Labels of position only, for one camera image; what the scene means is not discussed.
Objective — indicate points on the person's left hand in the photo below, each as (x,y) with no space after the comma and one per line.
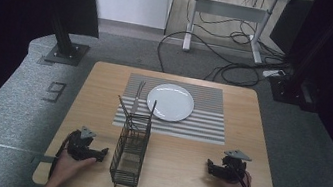
(70,167)

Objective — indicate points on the white power strip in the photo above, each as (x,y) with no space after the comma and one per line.
(274,72)

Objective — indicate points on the dark stand with black base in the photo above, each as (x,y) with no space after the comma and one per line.
(293,90)

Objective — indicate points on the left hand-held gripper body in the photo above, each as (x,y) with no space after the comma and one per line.
(78,147)

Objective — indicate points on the white round plate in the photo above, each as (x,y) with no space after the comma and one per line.
(170,102)

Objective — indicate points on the white desk with metal legs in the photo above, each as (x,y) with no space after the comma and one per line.
(231,11)

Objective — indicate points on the grey striped placemat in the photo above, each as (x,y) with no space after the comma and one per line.
(207,120)

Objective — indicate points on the silver fork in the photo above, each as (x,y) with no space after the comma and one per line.
(138,97)

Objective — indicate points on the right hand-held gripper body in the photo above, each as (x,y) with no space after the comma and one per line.
(233,166)

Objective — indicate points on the black metal stand with base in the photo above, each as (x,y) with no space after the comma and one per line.
(64,43)

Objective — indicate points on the dark thin utensil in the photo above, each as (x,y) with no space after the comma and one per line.
(125,109)
(152,110)

